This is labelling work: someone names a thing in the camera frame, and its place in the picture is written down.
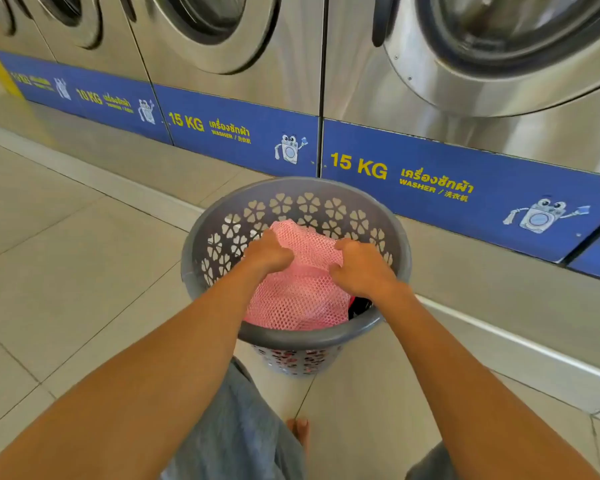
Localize person's right hand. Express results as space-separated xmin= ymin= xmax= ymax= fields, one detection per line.
xmin=327 ymin=238 xmax=407 ymax=303

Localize dark clothing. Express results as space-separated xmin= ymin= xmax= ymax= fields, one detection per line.
xmin=347 ymin=296 xmax=374 ymax=320

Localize person's left hand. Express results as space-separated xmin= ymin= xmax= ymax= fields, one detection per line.
xmin=241 ymin=229 xmax=296 ymax=278

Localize person's left forearm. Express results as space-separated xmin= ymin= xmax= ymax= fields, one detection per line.
xmin=0 ymin=262 xmax=270 ymax=480

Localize grey shorts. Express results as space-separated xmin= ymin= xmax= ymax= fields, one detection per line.
xmin=161 ymin=357 xmax=457 ymax=480

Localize person's right forearm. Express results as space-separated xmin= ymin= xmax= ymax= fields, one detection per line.
xmin=375 ymin=284 xmax=600 ymax=480

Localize pink mesh laundry bag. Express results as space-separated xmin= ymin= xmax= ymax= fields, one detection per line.
xmin=242 ymin=219 xmax=354 ymax=331

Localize person's bare foot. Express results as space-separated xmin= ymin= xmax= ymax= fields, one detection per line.
xmin=285 ymin=418 xmax=311 ymax=453

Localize grey plastic laundry basket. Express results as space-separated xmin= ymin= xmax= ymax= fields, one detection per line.
xmin=181 ymin=176 xmax=413 ymax=378

